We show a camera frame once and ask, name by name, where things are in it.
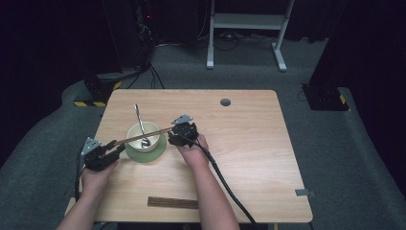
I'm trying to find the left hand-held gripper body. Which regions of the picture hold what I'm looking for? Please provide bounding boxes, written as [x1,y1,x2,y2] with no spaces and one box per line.
[80,137,122,173]

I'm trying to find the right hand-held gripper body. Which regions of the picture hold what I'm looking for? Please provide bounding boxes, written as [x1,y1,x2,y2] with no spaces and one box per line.
[170,114,200,149]

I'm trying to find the cream ceramic bowl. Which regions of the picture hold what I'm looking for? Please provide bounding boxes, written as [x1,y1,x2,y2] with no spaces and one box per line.
[126,121,162,153]

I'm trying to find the brown wooden chopstick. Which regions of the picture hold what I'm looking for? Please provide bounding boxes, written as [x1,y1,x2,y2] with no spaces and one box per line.
[116,127,175,147]
[115,126,175,146]

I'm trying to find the person's left hand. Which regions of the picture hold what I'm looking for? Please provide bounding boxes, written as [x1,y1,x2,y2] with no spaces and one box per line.
[80,160,120,196]

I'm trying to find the person's right hand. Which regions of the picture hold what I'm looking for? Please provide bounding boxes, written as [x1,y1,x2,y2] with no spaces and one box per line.
[176,133,212,171]

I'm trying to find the green round plate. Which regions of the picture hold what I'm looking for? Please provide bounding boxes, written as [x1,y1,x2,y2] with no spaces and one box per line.
[124,132,169,164]

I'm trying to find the metal spoon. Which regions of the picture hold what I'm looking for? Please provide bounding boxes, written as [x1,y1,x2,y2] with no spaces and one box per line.
[133,103,152,149]

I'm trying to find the black stand base striped edge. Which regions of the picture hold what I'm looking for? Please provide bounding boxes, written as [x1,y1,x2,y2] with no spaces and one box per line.
[73,71,124,108]

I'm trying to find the dark brown wooden slat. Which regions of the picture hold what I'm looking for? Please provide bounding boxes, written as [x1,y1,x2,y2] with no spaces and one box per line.
[147,195,200,211]

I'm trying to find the black equipment rack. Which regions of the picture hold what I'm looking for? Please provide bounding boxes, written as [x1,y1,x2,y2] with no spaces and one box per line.
[101,0,158,71]

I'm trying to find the white metal stand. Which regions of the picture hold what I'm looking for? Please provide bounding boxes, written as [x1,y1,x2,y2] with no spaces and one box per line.
[206,0,297,73]

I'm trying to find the grey tape piece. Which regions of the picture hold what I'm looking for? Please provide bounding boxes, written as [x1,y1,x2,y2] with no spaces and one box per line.
[294,188,317,197]

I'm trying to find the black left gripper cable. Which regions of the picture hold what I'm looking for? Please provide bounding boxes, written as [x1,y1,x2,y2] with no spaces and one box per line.
[74,149,86,203]

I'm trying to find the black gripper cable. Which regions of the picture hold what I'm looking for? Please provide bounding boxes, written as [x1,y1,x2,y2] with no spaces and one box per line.
[180,133,259,230]
[74,149,86,203]

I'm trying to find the black floor cables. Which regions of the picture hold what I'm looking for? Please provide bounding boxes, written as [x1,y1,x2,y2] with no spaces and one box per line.
[125,61,167,91]

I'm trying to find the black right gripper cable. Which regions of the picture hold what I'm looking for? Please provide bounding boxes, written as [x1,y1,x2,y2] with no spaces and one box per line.
[180,133,259,230]

